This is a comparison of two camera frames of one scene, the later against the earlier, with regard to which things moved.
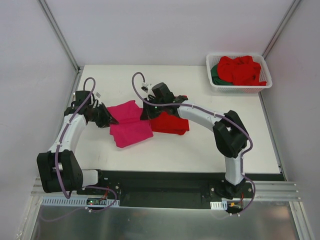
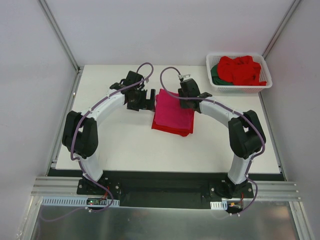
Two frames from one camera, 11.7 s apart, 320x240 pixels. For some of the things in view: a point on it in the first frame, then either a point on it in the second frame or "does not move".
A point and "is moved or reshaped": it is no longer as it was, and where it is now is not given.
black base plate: [138, 189] does not move
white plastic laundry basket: [264, 75] does not move
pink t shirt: [131, 128] is moved or reshaped
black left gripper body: [102, 116] -> [145, 99]
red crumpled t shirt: [242, 70] does not move
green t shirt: [215, 78] does not move
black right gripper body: [148, 111] -> [186, 101]
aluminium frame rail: [263, 190] does not move
